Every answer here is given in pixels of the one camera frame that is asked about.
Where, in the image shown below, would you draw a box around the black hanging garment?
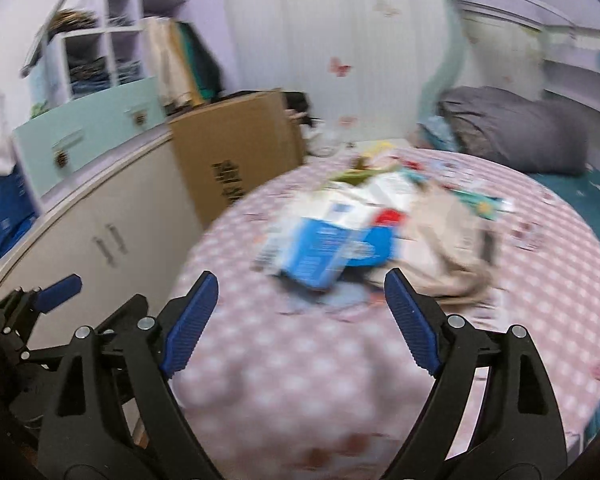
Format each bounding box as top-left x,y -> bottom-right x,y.
197,27 -> 227,102

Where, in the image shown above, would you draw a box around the pink checked printed blanket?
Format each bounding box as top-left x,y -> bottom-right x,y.
167,142 -> 600,480

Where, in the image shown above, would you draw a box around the teal candy print sheet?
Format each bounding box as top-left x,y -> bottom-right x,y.
525,162 -> 600,263

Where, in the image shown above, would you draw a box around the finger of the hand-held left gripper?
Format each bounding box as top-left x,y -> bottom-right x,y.
96,294 -> 151,335
0,274 -> 83,333

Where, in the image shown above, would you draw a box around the white plastic bag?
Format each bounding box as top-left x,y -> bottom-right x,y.
304,119 -> 342,157

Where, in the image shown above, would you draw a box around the mint bed headboard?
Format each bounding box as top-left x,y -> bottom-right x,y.
416,0 -> 578,128

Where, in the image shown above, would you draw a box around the blue and white carton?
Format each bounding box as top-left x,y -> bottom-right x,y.
252,195 -> 406,292

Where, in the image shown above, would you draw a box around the grey folded blanket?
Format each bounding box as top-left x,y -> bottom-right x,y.
437,85 -> 592,177

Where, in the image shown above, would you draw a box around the brown cardboard box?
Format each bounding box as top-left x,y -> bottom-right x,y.
167,89 -> 307,229

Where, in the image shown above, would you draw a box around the light blue plaid pillow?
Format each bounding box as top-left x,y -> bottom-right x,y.
414,115 -> 457,152

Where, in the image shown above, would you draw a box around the white lower cabinet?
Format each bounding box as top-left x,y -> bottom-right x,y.
0,127 -> 207,361

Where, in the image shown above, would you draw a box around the black clothing pile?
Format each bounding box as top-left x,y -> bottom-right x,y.
279,91 -> 314,127

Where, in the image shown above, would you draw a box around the white cubby shelf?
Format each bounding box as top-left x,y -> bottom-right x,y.
22,0 -> 188,111

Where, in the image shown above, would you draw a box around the blue bag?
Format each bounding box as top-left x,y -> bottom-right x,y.
0,165 -> 42,262

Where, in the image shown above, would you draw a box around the folded dark clothes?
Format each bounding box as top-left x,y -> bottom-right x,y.
67,55 -> 144,97

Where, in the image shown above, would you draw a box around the teal hanging garment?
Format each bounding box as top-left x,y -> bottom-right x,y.
177,21 -> 211,103

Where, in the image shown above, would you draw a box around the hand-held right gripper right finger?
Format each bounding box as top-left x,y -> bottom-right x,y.
380,269 -> 568,480

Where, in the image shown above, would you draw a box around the mint drawer cabinet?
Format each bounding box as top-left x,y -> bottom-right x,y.
12,77 -> 167,202

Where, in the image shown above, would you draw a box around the beige hanging garment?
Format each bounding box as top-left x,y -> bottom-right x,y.
144,16 -> 196,111

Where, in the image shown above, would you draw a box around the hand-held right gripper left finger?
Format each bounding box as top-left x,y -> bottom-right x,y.
37,271 -> 226,480

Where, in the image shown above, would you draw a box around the white wall shelf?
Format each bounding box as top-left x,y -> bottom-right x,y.
540,25 -> 600,123

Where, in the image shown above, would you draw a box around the beige cloth bag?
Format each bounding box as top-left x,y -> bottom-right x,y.
395,180 -> 502,307

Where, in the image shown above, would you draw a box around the teal cartoon snack packet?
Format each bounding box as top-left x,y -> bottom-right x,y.
452,189 -> 517,221

